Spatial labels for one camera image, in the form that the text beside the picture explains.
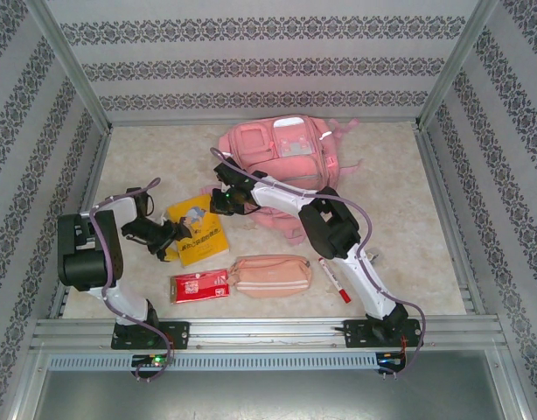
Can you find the red white marker pen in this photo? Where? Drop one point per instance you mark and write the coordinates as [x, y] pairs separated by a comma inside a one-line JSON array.
[[335, 280]]

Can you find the aluminium rear rail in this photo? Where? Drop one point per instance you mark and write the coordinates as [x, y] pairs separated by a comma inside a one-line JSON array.
[[185, 121]]

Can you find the peach striped pencil case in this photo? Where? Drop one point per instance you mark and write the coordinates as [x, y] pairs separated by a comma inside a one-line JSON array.
[[273, 275]]

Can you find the red rectangular packet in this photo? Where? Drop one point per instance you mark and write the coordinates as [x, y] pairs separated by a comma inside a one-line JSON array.
[[200, 286]]

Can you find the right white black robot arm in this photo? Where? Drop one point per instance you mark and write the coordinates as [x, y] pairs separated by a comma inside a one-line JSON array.
[[329, 227]]

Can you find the aluminium mounting rail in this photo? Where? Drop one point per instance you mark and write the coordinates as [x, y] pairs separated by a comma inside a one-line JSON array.
[[260, 332]]

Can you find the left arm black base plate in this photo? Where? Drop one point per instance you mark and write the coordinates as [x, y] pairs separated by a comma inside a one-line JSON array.
[[181, 334]]

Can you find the aluminium frame post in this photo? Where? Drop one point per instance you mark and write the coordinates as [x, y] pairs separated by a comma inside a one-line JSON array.
[[67, 65], [458, 65]]

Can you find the aluminium side rail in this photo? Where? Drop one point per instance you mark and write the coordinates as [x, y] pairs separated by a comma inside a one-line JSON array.
[[88, 197], [441, 197]]

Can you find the yellow illustrated book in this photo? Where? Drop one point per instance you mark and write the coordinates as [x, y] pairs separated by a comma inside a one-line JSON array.
[[205, 245]]

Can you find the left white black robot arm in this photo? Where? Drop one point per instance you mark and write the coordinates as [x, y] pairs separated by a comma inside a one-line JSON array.
[[76, 245]]

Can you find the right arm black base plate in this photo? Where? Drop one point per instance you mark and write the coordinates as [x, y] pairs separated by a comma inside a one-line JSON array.
[[356, 334]]

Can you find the grey metal sheet panel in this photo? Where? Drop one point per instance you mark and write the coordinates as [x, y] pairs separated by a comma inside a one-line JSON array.
[[268, 398]]

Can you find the pink school backpack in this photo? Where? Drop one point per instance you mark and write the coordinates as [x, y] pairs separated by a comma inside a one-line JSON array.
[[295, 162]]

